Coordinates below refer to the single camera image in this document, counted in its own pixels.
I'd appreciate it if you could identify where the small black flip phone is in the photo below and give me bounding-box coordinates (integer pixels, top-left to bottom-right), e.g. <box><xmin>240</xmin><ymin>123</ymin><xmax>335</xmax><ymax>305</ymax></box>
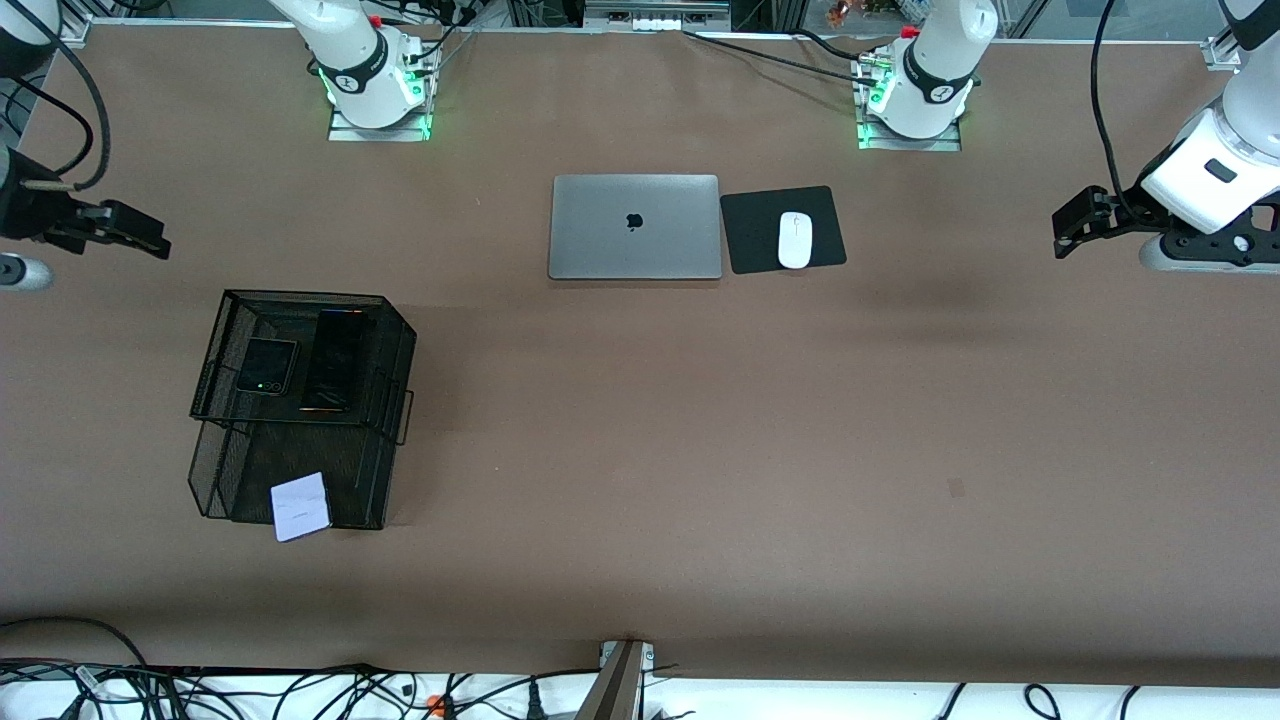
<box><xmin>233</xmin><ymin>338</ymin><xmax>299</xmax><ymax>397</ymax></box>

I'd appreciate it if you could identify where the large black smartphone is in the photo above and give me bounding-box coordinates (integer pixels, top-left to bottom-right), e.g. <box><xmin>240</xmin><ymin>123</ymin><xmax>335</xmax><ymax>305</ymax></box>
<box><xmin>298</xmin><ymin>309</ymin><xmax>369</xmax><ymax>414</ymax></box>

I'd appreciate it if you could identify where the lavender flip phone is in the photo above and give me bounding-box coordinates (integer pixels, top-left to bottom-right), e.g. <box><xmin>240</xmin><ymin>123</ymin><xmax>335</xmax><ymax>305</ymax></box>
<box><xmin>270</xmin><ymin>472</ymin><xmax>332</xmax><ymax>544</ymax></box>

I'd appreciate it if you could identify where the black two-tier mesh rack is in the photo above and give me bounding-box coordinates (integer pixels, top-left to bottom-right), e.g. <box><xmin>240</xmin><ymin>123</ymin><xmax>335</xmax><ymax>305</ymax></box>
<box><xmin>188</xmin><ymin>289</ymin><xmax>418</xmax><ymax>531</ymax></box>

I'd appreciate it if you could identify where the white computer mouse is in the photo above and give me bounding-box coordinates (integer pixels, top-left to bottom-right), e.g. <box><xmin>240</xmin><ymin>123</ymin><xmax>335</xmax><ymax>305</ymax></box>
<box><xmin>778</xmin><ymin>211</ymin><xmax>813</xmax><ymax>270</ymax></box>

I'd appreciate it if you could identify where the black mouse pad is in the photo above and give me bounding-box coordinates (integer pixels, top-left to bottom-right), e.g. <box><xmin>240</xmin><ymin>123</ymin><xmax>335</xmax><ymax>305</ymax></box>
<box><xmin>720</xmin><ymin>185</ymin><xmax>848</xmax><ymax>276</ymax></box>

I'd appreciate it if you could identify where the silver closed laptop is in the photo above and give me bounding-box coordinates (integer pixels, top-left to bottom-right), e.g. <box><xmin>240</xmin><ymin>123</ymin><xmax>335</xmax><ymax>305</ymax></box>
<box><xmin>548</xmin><ymin>174</ymin><xmax>723</xmax><ymax>281</ymax></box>

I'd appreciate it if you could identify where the white power strip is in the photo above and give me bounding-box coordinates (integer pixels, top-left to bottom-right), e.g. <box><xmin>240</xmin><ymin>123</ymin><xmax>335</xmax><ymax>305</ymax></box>
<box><xmin>583</xmin><ymin>0</ymin><xmax>733</xmax><ymax>33</ymax></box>

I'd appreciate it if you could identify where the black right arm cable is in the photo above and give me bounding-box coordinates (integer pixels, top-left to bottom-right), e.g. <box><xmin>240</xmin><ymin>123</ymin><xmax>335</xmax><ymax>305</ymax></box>
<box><xmin>0</xmin><ymin>0</ymin><xmax>111</xmax><ymax>193</ymax></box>

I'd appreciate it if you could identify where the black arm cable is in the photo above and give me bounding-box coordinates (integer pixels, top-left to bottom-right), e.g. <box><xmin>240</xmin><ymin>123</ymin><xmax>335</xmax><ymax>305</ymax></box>
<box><xmin>0</xmin><ymin>0</ymin><xmax>111</xmax><ymax>193</ymax></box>
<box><xmin>1091</xmin><ymin>0</ymin><xmax>1143</xmax><ymax>216</ymax></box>

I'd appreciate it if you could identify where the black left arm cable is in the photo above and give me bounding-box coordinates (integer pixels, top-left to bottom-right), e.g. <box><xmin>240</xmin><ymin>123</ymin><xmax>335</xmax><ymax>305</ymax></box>
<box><xmin>1091</xmin><ymin>0</ymin><xmax>1143</xmax><ymax>216</ymax></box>

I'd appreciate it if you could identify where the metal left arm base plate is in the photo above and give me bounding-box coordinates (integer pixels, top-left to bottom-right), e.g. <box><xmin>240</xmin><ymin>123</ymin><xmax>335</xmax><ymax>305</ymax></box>
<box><xmin>856</xmin><ymin>50</ymin><xmax>964</xmax><ymax>153</ymax></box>

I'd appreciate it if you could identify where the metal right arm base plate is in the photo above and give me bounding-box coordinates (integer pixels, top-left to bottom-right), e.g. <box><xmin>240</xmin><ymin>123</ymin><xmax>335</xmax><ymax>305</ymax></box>
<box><xmin>328</xmin><ymin>40</ymin><xmax>435</xmax><ymax>143</ymax></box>

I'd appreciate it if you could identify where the short black table cable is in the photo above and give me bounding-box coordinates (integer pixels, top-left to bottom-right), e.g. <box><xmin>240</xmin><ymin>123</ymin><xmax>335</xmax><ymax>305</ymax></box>
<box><xmin>795</xmin><ymin>28</ymin><xmax>863</xmax><ymax>61</ymax></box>

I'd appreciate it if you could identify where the long black table cable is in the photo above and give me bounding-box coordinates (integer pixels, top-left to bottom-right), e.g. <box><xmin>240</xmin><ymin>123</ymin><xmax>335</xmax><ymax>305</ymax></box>
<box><xmin>683</xmin><ymin>30</ymin><xmax>873</xmax><ymax>85</ymax></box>

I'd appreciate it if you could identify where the grey arched floor cable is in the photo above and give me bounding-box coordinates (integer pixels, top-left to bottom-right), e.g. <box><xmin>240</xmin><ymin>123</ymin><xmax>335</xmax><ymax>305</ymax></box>
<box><xmin>0</xmin><ymin>615</ymin><xmax>151</xmax><ymax>669</ymax></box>

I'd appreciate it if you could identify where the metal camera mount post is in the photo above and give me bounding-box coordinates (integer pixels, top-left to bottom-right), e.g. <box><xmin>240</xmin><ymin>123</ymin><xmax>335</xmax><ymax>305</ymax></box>
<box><xmin>575</xmin><ymin>640</ymin><xmax>656</xmax><ymax>720</ymax></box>

